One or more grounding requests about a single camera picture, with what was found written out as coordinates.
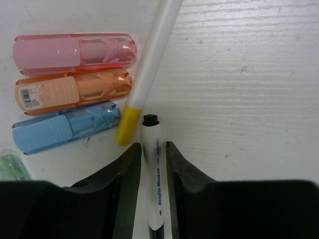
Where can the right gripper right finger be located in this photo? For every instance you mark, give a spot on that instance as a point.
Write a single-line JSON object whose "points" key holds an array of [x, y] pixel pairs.
{"points": [[203, 208]]}

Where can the orange highlighter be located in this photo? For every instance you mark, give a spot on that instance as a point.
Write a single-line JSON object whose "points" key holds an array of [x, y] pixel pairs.
{"points": [[48, 94]]}

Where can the black capped marker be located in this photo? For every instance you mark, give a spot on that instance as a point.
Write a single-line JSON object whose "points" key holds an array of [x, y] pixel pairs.
{"points": [[153, 151]]}

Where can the green highlighter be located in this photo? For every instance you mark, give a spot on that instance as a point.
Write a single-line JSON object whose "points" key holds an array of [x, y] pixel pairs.
{"points": [[11, 167]]}

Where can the pink highlighter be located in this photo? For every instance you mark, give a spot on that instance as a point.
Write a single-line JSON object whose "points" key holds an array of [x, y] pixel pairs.
{"points": [[58, 53]]}

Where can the yellow capped marker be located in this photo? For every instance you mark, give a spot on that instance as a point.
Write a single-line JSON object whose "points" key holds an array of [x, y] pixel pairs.
{"points": [[153, 52]]}

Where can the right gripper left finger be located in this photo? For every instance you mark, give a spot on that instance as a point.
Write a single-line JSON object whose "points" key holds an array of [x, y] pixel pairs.
{"points": [[101, 206]]}

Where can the blue highlighter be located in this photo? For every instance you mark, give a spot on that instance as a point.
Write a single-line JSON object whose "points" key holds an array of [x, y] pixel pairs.
{"points": [[53, 130]]}

